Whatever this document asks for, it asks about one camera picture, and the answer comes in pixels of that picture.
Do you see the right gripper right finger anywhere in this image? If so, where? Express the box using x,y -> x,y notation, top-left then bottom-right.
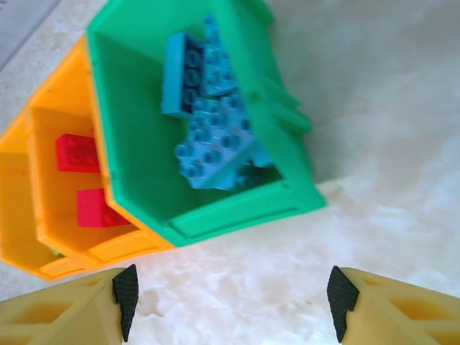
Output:
326,265 -> 460,345

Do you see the blue lego brick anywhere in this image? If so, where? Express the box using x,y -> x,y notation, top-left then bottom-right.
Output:
202,14 -> 240,97
174,93 -> 269,190
160,31 -> 206,116

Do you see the green plastic bin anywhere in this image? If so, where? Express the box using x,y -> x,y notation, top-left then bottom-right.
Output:
86,0 -> 328,249

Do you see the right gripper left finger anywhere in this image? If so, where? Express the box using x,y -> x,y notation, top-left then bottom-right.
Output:
0,264 -> 139,345

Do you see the red lego brick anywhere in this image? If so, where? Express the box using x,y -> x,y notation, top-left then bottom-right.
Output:
75,188 -> 133,230
55,132 -> 102,173

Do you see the orange plastic bin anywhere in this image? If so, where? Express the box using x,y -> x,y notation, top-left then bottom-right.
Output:
0,109 -> 91,283
27,34 -> 177,275

